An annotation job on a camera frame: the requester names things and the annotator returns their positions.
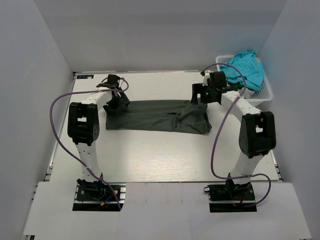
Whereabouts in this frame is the cyan t-shirt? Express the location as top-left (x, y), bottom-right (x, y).
top-left (220, 50), bottom-right (265, 91)

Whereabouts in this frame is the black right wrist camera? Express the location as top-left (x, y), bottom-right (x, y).
top-left (203, 71), bottom-right (227, 89)

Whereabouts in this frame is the green garment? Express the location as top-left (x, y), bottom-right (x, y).
top-left (229, 84), bottom-right (244, 90)

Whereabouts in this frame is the light grey garment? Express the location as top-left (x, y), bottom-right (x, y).
top-left (243, 88), bottom-right (255, 99)

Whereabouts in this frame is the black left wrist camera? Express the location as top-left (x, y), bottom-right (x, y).
top-left (100, 74), bottom-right (121, 90)

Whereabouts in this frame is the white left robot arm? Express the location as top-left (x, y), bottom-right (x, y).
top-left (67, 88), bottom-right (130, 200)

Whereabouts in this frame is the blue table label sticker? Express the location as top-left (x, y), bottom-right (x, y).
top-left (76, 74), bottom-right (94, 80)

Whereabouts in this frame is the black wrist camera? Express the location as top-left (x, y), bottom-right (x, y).
top-left (100, 74), bottom-right (121, 90)
top-left (203, 71), bottom-right (227, 89)

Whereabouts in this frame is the dark grey t-shirt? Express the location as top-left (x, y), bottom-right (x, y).
top-left (105, 99), bottom-right (212, 135)

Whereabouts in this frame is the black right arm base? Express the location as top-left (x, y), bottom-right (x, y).
top-left (203, 179), bottom-right (257, 213)

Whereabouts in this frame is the white plastic laundry basket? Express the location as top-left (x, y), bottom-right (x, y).
top-left (215, 55), bottom-right (273, 106)

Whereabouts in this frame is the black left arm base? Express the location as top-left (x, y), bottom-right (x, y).
top-left (72, 184), bottom-right (120, 212)

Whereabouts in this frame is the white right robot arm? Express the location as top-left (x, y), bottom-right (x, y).
top-left (191, 83), bottom-right (276, 200)

